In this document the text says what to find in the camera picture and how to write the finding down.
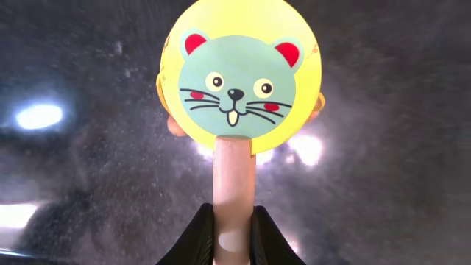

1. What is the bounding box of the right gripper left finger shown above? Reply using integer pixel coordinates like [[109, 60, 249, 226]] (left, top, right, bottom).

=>
[[155, 202, 216, 265]]

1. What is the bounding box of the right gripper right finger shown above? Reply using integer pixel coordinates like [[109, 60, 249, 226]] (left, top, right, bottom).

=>
[[251, 205, 308, 265]]

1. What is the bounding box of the yellow rattle drum toy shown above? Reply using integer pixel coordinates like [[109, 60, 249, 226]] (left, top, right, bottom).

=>
[[155, 0, 327, 265]]

